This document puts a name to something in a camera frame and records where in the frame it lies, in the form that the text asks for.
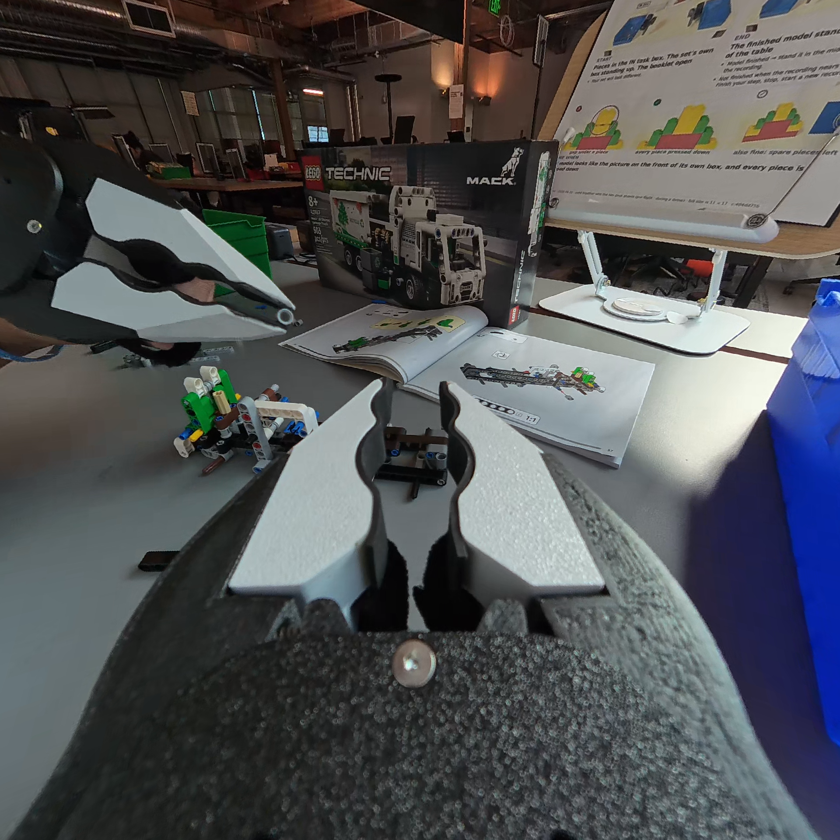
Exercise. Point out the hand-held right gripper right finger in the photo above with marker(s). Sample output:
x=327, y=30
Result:
x=525, y=518

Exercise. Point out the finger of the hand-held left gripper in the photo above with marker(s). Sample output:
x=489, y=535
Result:
x=131, y=308
x=164, y=229

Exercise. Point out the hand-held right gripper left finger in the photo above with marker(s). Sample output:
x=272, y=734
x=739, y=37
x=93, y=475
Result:
x=308, y=518

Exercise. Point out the lego truck chassis model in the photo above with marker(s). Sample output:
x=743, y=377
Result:
x=262, y=413

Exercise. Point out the grey lego bush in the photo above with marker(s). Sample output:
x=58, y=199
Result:
x=287, y=317

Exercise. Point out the black lego beam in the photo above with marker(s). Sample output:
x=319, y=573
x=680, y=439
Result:
x=154, y=560

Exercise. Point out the person's left forearm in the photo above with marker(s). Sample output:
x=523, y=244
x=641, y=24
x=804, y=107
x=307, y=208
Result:
x=26, y=344

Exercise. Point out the open lego instruction booklet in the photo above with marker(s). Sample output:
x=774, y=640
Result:
x=577, y=394

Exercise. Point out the black lego set box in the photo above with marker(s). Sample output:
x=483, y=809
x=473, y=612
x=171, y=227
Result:
x=426, y=197

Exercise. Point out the person's left hand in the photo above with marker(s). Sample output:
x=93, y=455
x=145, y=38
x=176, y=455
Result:
x=199, y=290

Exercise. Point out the green plastic bin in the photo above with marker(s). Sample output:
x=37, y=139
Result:
x=243, y=239

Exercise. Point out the grey container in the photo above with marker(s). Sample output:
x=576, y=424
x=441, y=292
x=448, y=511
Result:
x=281, y=241

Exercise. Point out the black floor lamp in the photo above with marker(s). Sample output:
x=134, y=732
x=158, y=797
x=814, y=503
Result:
x=388, y=105

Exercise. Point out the brown tape strip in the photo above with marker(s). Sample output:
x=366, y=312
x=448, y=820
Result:
x=754, y=354

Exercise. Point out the blue plastic bin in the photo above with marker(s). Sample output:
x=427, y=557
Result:
x=807, y=459

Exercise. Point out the printed instruction sheet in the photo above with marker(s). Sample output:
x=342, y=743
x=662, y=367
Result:
x=689, y=79

